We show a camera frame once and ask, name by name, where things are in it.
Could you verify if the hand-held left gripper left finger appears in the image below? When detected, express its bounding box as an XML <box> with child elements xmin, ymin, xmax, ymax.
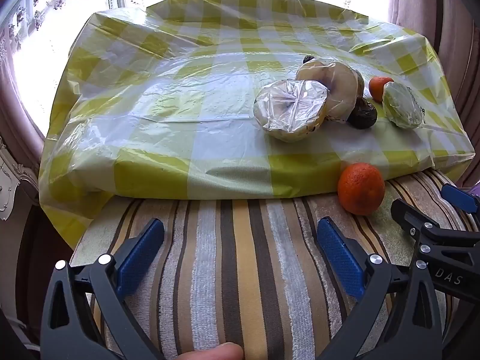
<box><xmin>39</xmin><ymin>217</ymin><xmax>166</xmax><ymax>360</ymax></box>

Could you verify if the yellow checked plastic tablecloth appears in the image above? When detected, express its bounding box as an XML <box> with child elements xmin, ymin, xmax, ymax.
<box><xmin>37</xmin><ymin>0</ymin><xmax>474</xmax><ymax>250</ymax></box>

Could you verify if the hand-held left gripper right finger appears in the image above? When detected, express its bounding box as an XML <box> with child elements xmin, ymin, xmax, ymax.
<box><xmin>317</xmin><ymin>217</ymin><xmax>451</xmax><ymax>360</ymax></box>

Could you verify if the pink curtain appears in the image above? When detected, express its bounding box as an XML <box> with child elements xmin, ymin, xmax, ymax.
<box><xmin>386</xmin><ymin>0</ymin><xmax>480</xmax><ymax>188</ymax></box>

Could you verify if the person's left hand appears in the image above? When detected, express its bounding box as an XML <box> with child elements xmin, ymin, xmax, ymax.
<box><xmin>175</xmin><ymin>342</ymin><xmax>245</xmax><ymax>360</ymax></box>

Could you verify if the orange tangerine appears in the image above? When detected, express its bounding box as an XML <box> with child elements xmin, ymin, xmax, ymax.
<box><xmin>368</xmin><ymin>76</ymin><xmax>395</xmax><ymax>103</ymax></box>
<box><xmin>337</xmin><ymin>162</ymin><xmax>386</xmax><ymax>216</ymax></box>

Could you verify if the plastic-wrapped pomelo half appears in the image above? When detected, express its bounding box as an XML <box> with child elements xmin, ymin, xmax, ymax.
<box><xmin>253</xmin><ymin>79</ymin><xmax>329</xmax><ymax>143</ymax></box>
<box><xmin>296</xmin><ymin>59</ymin><xmax>365</xmax><ymax>122</ymax></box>

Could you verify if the striped upholstered chair seat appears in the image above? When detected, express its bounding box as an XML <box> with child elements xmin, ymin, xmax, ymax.
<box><xmin>69</xmin><ymin>169</ymin><xmax>480</xmax><ymax>360</ymax></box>

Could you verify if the ornate white furniture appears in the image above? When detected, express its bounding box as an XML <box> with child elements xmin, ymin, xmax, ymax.
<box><xmin>0</xmin><ymin>137</ymin><xmax>40</xmax><ymax>222</ymax></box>

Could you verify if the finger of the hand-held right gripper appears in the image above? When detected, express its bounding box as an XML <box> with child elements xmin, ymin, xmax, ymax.
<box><xmin>391</xmin><ymin>198</ymin><xmax>480</xmax><ymax>268</ymax></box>
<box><xmin>440</xmin><ymin>184</ymin><xmax>480</xmax><ymax>214</ymax></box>

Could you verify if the white lace curtain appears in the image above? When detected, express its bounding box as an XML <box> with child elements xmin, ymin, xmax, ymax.
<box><xmin>0</xmin><ymin>0</ymin><xmax>124</xmax><ymax>68</ymax></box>

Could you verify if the plastic-wrapped cabbage half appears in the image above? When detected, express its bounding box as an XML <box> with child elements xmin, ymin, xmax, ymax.
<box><xmin>382</xmin><ymin>81</ymin><xmax>424</xmax><ymax>130</ymax></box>

